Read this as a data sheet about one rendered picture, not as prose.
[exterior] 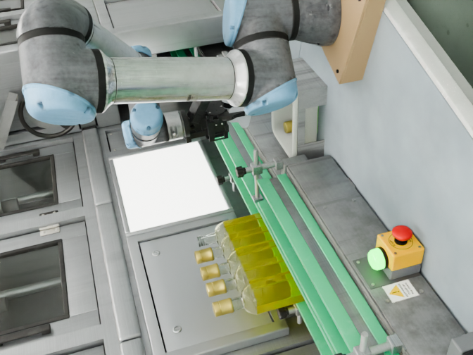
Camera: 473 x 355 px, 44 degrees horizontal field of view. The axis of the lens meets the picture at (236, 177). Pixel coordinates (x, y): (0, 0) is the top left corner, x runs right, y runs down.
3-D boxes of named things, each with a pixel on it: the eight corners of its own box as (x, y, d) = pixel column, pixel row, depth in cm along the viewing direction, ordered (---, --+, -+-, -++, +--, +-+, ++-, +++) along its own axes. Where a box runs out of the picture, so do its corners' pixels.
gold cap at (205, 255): (210, 253, 151) (194, 258, 150) (210, 244, 148) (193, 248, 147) (214, 263, 148) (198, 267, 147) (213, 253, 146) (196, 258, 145)
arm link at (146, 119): (125, 86, 135) (126, 101, 146) (132, 132, 134) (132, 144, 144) (159, 83, 137) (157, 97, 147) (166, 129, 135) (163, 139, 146)
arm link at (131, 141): (127, 146, 144) (127, 153, 152) (170, 137, 146) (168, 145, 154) (120, 116, 145) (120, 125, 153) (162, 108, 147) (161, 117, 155)
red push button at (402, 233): (386, 238, 118) (388, 226, 116) (404, 233, 119) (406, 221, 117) (396, 251, 115) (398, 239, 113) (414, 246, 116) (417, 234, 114)
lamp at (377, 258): (376, 257, 122) (364, 260, 121) (379, 242, 119) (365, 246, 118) (387, 272, 118) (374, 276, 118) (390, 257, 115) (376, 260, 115)
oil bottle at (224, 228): (286, 220, 161) (213, 238, 157) (286, 204, 158) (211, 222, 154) (294, 232, 157) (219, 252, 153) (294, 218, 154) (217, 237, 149)
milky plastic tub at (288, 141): (298, 125, 173) (271, 131, 171) (300, 56, 159) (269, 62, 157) (322, 157, 160) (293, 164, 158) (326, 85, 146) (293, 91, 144)
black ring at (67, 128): (83, 126, 223) (27, 137, 219) (71, 77, 210) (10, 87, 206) (84, 132, 220) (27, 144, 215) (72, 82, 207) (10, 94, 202)
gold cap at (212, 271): (217, 270, 146) (200, 274, 145) (215, 260, 144) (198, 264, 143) (220, 279, 144) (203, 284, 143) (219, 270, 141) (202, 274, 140)
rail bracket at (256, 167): (279, 190, 160) (236, 201, 158) (279, 140, 150) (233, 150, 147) (283, 197, 158) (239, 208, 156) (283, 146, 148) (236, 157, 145)
